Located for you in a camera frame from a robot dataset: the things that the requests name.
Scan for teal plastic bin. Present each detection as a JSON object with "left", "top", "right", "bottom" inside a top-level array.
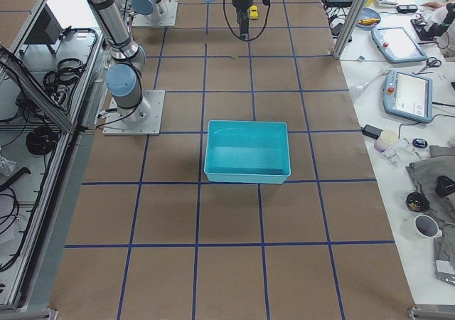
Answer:
[{"left": 204, "top": 120, "right": 291, "bottom": 184}]

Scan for teach pendant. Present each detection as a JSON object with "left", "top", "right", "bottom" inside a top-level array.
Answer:
[
  {"left": 382, "top": 70, "right": 433, "bottom": 124},
  {"left": 371, "top": 27, "right": 427, "bottom": 63}
]

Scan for blue plate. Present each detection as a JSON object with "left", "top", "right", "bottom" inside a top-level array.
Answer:
[{"left": 356, "top": 7, "right": 381, "bottom": 29}]

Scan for yellow toy on plate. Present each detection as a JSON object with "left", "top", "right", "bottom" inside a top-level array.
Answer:
[{"left": 358, "top": 18, "right": 380, "bottom": 26}]

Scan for scissors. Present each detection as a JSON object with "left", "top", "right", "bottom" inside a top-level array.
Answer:
[{"left": 415, "top": 57, "right": 441, "bottom": 75}]

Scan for coiled black cable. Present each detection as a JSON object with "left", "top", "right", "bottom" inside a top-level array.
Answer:
[{"left": 26, "top": 124, "right": 58, "bottom": 156}]

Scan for white purple cup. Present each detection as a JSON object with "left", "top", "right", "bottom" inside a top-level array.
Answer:
[{"left": 374, "top": 130, "right": 398, "bottom": 152}]

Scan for far teach pendant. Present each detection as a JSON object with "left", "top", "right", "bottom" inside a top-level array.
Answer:
[{"left": 371, "top": 27, "right": 427, "bottom": 63}]

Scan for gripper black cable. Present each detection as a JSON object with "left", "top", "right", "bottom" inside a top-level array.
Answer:
[{"left": 222, "top": 0, "right": 269, "bottom": 43}]

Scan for yellow beetle toy car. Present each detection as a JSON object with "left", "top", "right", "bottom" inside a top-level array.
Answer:
[{"left": 248, "top": 5, "right": 259, "bottom": 20}]

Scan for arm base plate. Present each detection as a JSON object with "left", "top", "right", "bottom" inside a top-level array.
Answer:
[
  {"left": 132, "top": 0, "right": 178, "bottom": 28},
  {"left": 102, "top": 90, "right": 166, "bottom": 136}
]

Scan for small black bowl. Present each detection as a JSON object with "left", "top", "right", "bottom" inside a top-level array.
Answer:
[{"left": 405, "top": 191, "right": 429, "bottom": 213}]

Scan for near teach pendant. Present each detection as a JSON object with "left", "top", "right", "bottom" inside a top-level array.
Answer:
[{"left": 382, "top": 70, "right": 433, "bottom": 124}]

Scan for aluminium frame post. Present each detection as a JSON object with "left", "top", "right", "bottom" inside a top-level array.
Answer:
[{"left": 333, "top": 0, "right": 367, "bottom": 60}]

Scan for grey cloth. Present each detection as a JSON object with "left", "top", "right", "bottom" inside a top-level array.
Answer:
[{"left": 406, "top": 146, "right": 454, "bottom": 285}]

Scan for white mug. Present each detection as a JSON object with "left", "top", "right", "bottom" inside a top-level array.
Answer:
[{"left": 401, "top": 214, "right": 442, "bottom": 240}]

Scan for black power adapter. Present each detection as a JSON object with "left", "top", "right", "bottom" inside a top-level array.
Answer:
[{"left": 361, "top": 124, "right": 383, "bottom": 140}]

